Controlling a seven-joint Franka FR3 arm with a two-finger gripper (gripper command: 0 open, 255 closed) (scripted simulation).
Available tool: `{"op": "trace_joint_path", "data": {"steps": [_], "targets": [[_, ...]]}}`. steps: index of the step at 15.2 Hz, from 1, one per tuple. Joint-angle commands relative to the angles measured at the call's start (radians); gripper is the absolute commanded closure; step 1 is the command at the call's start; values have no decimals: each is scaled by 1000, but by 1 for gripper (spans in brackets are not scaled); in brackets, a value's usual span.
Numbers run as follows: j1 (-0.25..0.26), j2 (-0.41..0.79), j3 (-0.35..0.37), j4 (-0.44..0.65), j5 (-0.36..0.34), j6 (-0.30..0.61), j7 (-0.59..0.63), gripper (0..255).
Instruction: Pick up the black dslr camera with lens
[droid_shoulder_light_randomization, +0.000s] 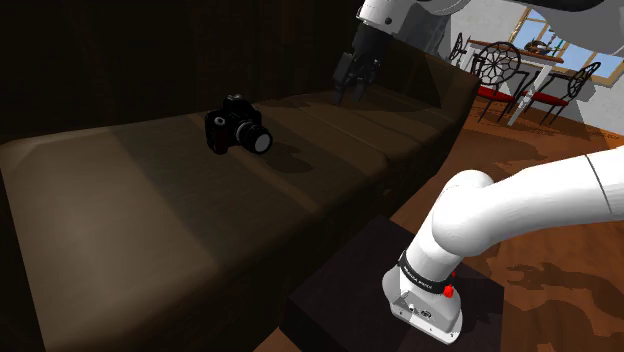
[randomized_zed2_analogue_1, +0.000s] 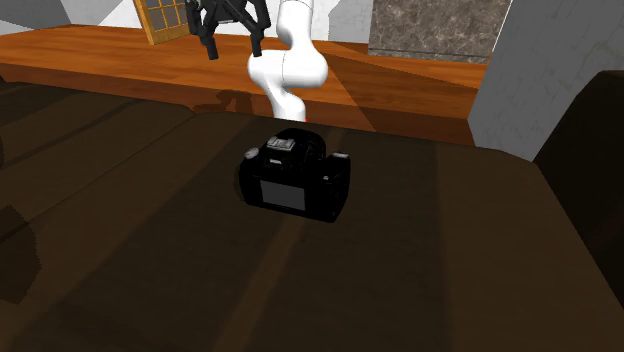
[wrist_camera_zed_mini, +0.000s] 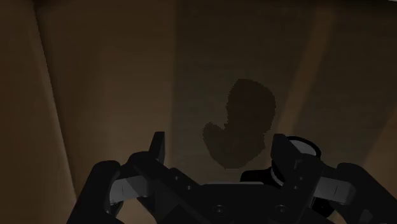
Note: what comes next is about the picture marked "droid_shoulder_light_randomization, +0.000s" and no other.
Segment black camera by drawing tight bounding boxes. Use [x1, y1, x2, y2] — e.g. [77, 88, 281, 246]
[203, 93, 274, 157]

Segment window with wooden frame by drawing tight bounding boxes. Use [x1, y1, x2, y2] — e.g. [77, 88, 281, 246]
[508, 6, 624, 80]

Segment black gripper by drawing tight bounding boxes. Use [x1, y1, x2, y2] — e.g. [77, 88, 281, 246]
[332, 21, 392, 106]

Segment black chair with red seat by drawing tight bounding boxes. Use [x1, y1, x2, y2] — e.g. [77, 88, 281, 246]
[468, 41, 523, 124]
[447, 31, 470, 68]
[522, 60, 603, 127]

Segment white dining table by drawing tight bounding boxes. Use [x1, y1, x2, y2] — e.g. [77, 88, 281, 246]
[465, 33, 567, 127]

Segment dark robot stand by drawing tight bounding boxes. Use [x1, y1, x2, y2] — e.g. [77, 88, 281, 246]
[280, 214, 506, 352]

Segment brown sofa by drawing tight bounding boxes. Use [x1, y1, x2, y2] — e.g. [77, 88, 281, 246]
[0, 37, 484, 352]

